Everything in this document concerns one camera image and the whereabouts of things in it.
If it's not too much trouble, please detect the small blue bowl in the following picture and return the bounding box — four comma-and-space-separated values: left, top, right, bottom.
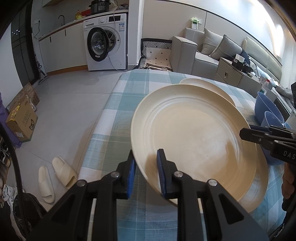
260, 111, 292, 166

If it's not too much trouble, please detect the large blue bowl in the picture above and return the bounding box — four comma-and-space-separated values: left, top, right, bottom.
254, 92, 285, 125

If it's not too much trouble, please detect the large cream plate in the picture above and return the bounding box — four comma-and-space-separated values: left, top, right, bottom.
130, 84, 268, 212

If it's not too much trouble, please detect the right hand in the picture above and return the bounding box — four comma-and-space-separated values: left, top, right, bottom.
281, 163, 295, 212

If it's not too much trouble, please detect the beige bedside cabinet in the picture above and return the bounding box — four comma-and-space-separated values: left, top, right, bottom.
214, 58, 262, 97

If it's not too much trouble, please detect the black box on cabinet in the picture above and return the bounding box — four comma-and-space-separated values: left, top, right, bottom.
231, 52, 252, 73

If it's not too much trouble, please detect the teal plaid tablecloth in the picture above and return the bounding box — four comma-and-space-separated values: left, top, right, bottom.
79, 69, 285, 240

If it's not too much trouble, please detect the dark grey cushion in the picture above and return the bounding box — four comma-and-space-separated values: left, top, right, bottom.
210, 35, 242, 61

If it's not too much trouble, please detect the grey sofa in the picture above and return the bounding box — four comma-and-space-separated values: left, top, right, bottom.
170, 28, 282, 81

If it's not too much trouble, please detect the yellow cardboard box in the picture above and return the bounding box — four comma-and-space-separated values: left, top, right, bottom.
6, 95, 38, 143

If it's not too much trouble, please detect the patterned floor mat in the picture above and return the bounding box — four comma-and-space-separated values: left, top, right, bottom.
134, 38, 173, 72

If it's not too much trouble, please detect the white washing machine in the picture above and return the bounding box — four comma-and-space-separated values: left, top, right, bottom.
83, 13, 128, 71

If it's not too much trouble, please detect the black pressure cooker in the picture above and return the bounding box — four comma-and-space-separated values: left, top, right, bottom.
89, 0, 110, 14

